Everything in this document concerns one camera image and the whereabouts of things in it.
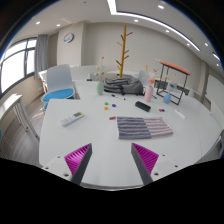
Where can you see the blue vase with dried stems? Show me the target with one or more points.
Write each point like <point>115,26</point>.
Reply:
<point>167,98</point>

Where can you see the black frame stand orange top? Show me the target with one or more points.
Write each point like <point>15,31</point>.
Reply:
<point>175,67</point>

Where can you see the wooden coat rack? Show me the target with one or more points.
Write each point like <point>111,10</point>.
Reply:
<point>123,50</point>

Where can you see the recessed ceiling spotlights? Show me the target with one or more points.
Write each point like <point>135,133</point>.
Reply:
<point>161,6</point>

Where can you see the orange round magnet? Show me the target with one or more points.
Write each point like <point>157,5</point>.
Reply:
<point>106,108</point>

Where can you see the green round magnet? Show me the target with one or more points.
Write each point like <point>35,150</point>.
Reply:
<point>106,103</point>

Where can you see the white side table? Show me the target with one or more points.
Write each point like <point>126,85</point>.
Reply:
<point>11,105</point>

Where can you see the pink vase with flowers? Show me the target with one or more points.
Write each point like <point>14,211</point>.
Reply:
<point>148,94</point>

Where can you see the round wall clock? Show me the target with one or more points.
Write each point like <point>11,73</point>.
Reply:
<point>68,37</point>

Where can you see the green vase with dried flowers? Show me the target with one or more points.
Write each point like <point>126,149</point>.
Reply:
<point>100,88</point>

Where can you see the white chair with blue seat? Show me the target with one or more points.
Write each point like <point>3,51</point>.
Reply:
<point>60,80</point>

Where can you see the grey backpack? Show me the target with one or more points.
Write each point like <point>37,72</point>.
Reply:
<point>125,85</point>

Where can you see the grey striped towel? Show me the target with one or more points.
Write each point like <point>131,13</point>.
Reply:
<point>143,127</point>

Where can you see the white flat bar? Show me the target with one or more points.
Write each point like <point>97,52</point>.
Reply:
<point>180,114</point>

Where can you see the black rectangular case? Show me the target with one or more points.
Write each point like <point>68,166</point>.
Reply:
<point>142,106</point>

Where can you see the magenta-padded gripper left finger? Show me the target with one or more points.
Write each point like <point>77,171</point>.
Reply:
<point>80,159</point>

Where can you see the ceiling light strip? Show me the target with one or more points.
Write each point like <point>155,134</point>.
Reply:
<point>150,20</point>

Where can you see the white remote control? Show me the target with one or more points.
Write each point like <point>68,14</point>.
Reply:
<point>71,119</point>

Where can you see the black whiteboard marker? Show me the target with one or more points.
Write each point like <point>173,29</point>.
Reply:
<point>118,97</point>

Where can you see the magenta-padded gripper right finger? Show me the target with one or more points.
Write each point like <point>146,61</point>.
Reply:
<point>146,159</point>

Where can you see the large window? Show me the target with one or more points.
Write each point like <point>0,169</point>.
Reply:
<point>13,66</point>

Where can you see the grey curtain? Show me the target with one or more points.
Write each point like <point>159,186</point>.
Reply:
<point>41,55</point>

